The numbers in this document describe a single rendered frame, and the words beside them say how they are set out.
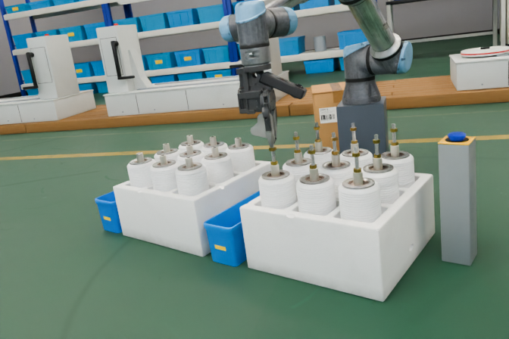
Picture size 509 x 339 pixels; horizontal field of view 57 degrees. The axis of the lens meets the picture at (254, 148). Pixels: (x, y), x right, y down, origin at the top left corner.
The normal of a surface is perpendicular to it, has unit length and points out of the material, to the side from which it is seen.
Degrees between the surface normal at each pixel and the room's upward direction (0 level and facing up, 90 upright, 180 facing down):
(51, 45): 90
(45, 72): 90
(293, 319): 0
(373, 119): 90
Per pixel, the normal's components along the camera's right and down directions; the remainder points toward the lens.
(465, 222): -0.59, 0.27
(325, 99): -0.12, 0.25
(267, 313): -0.12, -0.96
